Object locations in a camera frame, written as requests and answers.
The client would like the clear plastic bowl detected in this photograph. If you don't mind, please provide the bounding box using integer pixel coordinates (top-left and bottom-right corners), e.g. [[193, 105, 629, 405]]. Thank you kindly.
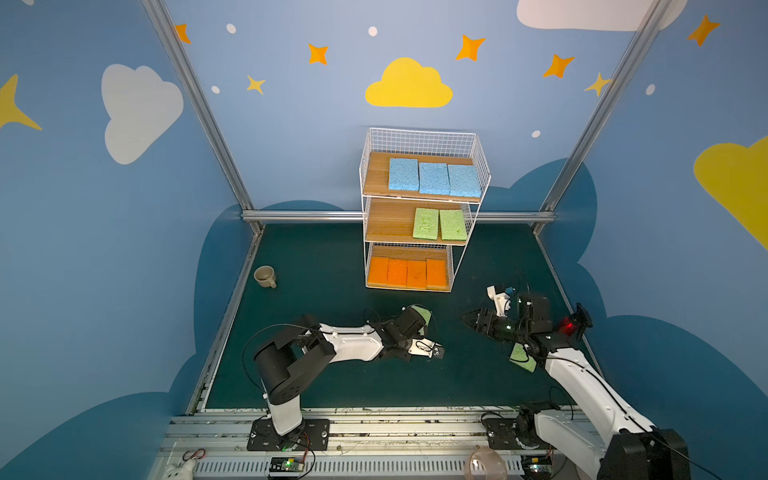
[[463, 447, 508, 480]]

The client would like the blue sponge front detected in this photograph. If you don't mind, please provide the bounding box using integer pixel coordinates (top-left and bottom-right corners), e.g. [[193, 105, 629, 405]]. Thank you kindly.
[[419, 162, 450, 196]]

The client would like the aluminium frame post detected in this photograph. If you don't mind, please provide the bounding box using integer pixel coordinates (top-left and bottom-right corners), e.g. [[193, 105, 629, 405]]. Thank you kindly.
[[532, 0, 673, 237], [142, 0, 253, 212]]

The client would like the aluminium frame post right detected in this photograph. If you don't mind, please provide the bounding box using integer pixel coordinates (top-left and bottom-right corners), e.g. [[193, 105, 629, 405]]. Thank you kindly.
[[532, 0, 673, 237]]

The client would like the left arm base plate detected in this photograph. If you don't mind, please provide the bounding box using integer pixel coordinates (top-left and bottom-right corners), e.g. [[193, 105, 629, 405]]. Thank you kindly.
[[246, 418, 330, 452]]

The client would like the aluminium frame rail back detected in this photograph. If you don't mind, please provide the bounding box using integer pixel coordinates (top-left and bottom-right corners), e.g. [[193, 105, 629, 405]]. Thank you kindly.
[[241, 209, 556, 224]]

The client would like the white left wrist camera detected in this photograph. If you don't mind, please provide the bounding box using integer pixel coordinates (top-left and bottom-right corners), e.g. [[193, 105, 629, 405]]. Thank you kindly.
[[408, 338, 445, 359]]

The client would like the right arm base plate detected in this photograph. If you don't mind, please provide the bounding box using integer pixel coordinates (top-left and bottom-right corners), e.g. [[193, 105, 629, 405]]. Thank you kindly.
[[480, 412, 552, 450]]

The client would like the beige ceramic mug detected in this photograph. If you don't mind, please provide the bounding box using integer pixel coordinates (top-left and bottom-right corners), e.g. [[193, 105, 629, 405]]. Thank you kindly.
[[253, 265, 277, 289]]

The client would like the aluminium frame post left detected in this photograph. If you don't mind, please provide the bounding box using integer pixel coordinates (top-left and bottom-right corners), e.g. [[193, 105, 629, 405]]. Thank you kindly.
[[142, 0, 253, 212]]

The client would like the green sponge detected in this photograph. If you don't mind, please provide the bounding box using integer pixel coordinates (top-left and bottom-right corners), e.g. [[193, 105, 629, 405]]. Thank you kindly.
[[439, 210, 467, 242], [412, 208, 439, 241], [411, 305, 432, 327], [509, 343, 537, 373]]

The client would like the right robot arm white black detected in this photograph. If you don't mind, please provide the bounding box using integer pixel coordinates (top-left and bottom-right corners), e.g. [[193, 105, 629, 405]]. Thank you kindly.
[[462, 289, 692, 479]]

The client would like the blue sponge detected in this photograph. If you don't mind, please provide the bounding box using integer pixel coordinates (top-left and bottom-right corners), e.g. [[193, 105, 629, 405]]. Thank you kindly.
[[419, 162, 450, 196], [447, 164, 482, 198], [388, 158, 420, 191]]

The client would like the orange sponge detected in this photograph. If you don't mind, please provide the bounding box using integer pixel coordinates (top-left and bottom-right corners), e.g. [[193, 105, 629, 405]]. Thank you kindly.
[[406, 260, 427, 290], [386, 259, 409, 288], [367, 256, 390, 286], [426, 259, 449, 290]]

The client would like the white wire three-tier shelf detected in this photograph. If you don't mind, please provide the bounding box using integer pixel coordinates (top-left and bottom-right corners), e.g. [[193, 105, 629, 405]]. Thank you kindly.
[[359, 127, 491, 292]]

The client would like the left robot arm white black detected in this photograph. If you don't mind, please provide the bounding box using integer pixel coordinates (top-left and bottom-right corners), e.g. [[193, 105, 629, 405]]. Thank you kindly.
[[248, 305, 445, 437]]

